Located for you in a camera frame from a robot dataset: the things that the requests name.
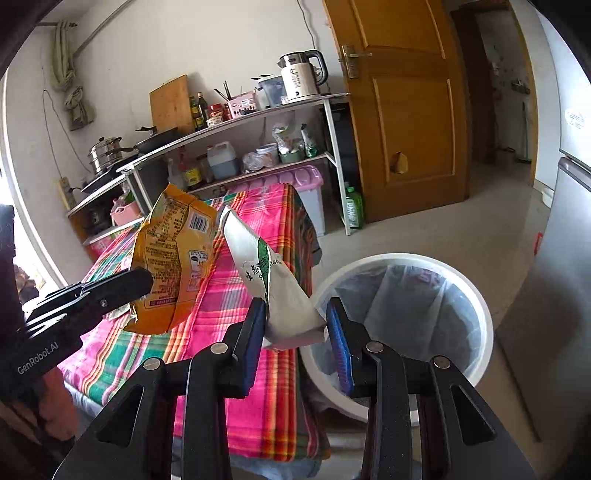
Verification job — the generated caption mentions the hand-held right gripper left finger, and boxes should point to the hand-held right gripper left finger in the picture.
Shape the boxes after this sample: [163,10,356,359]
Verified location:
[54,298,269,480]

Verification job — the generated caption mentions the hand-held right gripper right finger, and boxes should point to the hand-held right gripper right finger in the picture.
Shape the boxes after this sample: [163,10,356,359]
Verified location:
[325,298,539,480]

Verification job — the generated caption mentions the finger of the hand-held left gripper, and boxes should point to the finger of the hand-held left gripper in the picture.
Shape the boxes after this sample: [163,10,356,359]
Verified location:
[21,268,154,341]

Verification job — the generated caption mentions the white green snack bag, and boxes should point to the white green snack bag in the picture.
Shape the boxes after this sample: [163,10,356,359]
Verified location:
[217,206,328,352]

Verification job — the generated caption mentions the orange snack bag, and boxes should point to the orange snack bag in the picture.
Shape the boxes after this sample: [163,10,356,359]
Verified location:
[124,183,219,335]

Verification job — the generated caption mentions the clear plastic bin liner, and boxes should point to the clear plastic bin liner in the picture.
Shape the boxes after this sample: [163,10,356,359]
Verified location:
[318,263,476,398]

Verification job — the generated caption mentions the white round bin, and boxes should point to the white round bin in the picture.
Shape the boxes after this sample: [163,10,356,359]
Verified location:
[300,253,494,428]

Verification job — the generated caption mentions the person's left hand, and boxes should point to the person's left hand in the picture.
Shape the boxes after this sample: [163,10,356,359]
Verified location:
[0,364,79,462]

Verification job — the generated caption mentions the pink plaid cloth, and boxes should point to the pink plaid cloth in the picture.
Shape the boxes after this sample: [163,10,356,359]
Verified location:
[58,183,331,462]

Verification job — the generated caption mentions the pink plastic basket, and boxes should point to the pink plastic basket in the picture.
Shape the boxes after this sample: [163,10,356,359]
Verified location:
[110,202,141,227]

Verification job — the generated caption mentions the black induction cooker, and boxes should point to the black induction cooker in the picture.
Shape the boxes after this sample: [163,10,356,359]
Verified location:
[81,168,134,193]

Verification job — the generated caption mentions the steel steamer pot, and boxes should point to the steel steamer pot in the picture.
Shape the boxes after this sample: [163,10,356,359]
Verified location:
[87,137,139,175]

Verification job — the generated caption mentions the yellow label bottle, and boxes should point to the yellow label bottle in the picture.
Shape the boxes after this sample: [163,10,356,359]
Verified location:
[185,154,201,190]

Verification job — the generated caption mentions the green detergent bottle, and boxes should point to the green detergent bottle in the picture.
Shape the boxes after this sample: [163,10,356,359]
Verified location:
[342,182,365,229]

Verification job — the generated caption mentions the black wok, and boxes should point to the black wok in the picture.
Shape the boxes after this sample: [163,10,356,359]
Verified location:
[134,126,178,155]

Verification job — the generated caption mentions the white jerrycan with dark liquid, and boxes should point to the white jerrycan with dark liquid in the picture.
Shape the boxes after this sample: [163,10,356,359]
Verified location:
[207,143,241,181]

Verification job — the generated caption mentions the pink plastic tray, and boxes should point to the pink plastic tray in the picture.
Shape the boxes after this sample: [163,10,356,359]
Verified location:
[228,165,326,237]

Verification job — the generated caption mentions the white lidded jar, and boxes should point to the white lidded jar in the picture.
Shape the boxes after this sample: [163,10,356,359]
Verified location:
[255,143,279,167]

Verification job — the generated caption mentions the wooden cutting board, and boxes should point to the wooden cutting board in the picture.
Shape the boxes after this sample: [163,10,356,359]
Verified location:
[148,75,195,136]

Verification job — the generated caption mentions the clear bag of packets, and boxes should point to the clear bag of packets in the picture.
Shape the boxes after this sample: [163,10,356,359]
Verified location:
[271,124,296,155]

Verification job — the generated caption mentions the green white packet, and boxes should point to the green white packet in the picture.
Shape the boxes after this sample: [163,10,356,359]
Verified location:
[301,124,319,158]

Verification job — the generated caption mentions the hanging cloth bundle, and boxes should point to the hanging cloth bundle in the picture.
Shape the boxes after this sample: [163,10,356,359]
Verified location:
[50,21,95,132]

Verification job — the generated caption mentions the pink utensil holder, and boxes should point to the pink utensil holder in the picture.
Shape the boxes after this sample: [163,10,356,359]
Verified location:
[224,91,258,120]

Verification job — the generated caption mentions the silver refrigerator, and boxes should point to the silver refrigerator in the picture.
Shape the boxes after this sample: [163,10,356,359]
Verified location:
[496,0,591,444]

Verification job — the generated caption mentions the white metal shelf rack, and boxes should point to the white metal shelf rack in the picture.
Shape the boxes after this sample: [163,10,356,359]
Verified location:
[67,91,354,245]

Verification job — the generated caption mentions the wooden door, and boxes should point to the wooden door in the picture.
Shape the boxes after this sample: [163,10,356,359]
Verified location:
[323,0,469,222]

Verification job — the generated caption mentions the clear plastic food container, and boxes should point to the clear plastic food container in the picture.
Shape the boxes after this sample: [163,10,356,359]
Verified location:
[255,74,286,110]

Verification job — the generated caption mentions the white electric kettle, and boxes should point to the white electric kettle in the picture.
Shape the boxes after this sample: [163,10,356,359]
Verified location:
[277,49,328,103]

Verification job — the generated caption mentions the wall power strip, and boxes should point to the wall power strip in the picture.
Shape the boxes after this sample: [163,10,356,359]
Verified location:
[59,176,77,208]

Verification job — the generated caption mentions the brass door handle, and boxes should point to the brass door handle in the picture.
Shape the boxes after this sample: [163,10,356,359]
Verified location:
[339,45,374,79]

